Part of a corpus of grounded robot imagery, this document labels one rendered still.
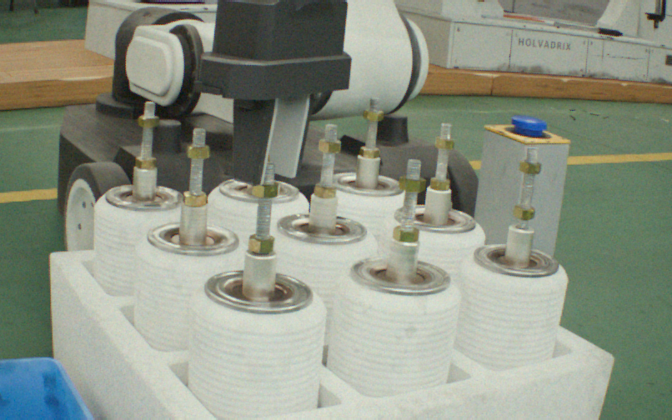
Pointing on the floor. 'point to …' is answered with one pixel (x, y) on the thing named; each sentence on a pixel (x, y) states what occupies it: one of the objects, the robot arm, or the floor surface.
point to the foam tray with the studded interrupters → (460, 364)
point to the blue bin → (21, 391)
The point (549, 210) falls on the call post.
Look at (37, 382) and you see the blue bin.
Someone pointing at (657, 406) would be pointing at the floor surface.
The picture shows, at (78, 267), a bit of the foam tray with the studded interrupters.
